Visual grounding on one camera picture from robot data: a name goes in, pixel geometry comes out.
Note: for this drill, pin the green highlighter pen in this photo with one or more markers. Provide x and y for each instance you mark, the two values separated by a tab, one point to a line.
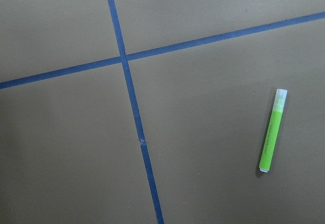
272	130

